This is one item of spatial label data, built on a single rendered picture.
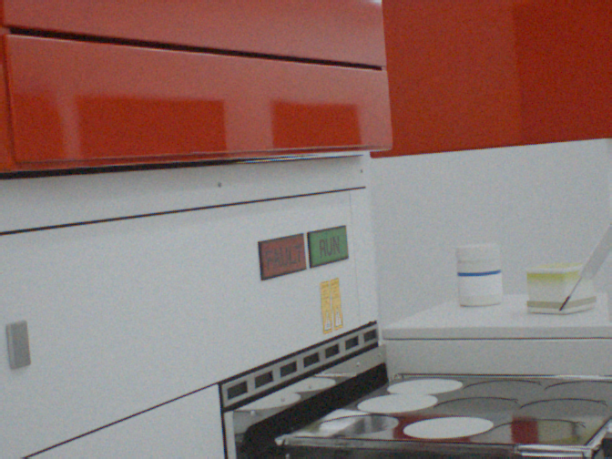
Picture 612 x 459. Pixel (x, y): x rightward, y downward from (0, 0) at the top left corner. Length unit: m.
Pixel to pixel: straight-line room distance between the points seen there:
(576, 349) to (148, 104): 0.74
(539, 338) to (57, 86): 0.85
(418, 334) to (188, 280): 0.52
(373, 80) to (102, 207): 0.59
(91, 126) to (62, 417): 0.27
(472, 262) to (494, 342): 0.24
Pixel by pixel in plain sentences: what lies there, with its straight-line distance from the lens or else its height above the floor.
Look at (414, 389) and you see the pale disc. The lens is 1.55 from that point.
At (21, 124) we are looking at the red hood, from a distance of 0.97.
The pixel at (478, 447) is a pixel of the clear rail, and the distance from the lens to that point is 1.24.
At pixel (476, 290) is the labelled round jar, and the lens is 1.84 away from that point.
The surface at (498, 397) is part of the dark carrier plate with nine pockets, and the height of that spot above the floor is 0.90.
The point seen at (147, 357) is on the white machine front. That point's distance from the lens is 1.18.
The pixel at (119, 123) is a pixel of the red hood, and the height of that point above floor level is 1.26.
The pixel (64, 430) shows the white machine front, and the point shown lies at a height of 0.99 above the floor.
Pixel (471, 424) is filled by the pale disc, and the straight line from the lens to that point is 1.33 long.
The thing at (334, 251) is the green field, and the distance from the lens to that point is 1.56.
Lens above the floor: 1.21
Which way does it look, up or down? 3 degrees down
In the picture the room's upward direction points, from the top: 5 degrees counter-clockwise
